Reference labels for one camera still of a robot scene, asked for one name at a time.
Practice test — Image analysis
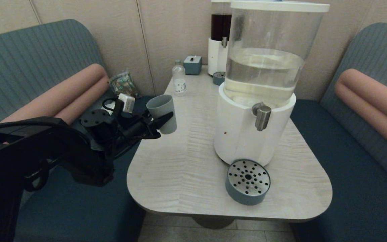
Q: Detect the grey plastic cup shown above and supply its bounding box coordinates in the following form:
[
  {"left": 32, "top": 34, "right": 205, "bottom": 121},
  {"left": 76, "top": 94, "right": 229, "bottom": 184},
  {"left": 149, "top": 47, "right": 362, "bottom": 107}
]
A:
[{"left": 146, "top": 94, "right": 178, "bottom": 135}]

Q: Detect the metal dispenser tap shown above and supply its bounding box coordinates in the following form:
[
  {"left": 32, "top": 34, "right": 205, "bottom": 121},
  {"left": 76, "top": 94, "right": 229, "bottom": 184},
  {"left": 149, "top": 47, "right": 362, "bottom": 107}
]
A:
[{"left": 251, "top": 102, "right": 272, "bottom": 132}]

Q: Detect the crumpled white tissue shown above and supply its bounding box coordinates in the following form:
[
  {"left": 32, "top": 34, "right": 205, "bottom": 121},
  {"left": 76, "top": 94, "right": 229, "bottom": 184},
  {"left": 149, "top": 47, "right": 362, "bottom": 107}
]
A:
[{"left": 105, "top": 99, "right": 118, "bottom": 115}]

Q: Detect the clear plastic bottle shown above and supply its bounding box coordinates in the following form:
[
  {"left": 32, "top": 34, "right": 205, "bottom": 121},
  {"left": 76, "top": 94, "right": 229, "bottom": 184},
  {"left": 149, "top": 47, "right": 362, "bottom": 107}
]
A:
[{"left": 172, "top": 60, "right": 187, "bottom": 97}]

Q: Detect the crinkled snack bag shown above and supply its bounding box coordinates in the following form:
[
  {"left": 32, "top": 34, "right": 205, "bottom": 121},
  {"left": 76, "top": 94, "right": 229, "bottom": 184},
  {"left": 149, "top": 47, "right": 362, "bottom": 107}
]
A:
[{"left": 108, "top": 70, "right": 140, "bottom": 98}]

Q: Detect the blue-grey tissue box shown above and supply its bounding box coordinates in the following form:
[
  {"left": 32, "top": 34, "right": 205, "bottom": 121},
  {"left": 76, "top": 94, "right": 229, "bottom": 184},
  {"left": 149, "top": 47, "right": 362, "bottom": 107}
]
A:
[{"left": 183, "top": 55, "right": 203, "bottom": 76}]

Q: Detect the small blue drip tray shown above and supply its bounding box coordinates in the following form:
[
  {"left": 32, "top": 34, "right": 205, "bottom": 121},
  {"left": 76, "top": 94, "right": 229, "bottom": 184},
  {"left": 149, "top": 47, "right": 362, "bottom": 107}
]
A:
[{"left": 212, "top": 71, "right": 226, "bottom": 86}]

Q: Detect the clear water dispenser white base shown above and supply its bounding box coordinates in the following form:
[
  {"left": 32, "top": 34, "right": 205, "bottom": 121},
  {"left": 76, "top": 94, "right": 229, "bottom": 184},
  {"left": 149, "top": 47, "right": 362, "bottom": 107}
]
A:
[{"left": 214, "top": 0, "right": 331, "bottom": 167}]

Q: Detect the pink bolster cushion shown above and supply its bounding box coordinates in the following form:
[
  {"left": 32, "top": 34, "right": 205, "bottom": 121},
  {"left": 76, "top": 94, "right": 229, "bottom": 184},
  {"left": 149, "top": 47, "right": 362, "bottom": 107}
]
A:
[
  {"left": 0, "top": 63, "right": 110, "bottom": 140},
  {"left": 334, "top": 68, "right": 387, "bottom": 159}
]

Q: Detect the dark drink dispenser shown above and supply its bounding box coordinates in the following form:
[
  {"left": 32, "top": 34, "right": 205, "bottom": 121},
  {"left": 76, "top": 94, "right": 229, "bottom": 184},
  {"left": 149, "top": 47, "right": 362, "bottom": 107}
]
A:
[{"left": 208, "top": 0, "right": 233, "bottom": 77}]

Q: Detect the blue perforated drip tray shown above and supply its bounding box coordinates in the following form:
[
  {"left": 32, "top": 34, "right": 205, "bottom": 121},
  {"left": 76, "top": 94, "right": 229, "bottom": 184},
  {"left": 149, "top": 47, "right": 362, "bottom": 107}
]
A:
[{"left": 225, "top": 159, "right": 271, "bottom": 206}]

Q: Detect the dark blue bench seat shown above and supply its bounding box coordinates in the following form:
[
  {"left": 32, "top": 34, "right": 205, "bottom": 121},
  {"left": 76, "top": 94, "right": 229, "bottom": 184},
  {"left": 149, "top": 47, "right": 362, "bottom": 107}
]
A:
[
  {"left": 0, "top": 19, "right": 164, "bottom": 242},
  {"left": 289, "top": 22, "right": 387, "bottom": 242}
]

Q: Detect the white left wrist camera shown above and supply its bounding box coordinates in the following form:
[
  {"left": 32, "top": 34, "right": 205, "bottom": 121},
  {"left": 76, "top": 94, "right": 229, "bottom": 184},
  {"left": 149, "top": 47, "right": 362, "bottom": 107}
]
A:
[{"left": 118, "top": 93, "right": 136, "bottom": 114}]

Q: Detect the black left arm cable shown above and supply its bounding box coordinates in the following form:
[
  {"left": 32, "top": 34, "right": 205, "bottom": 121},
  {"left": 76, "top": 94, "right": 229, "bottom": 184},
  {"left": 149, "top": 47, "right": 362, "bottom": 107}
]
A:
[{"left": 101, "top": 97, "right": 127, "bottom": 119}]

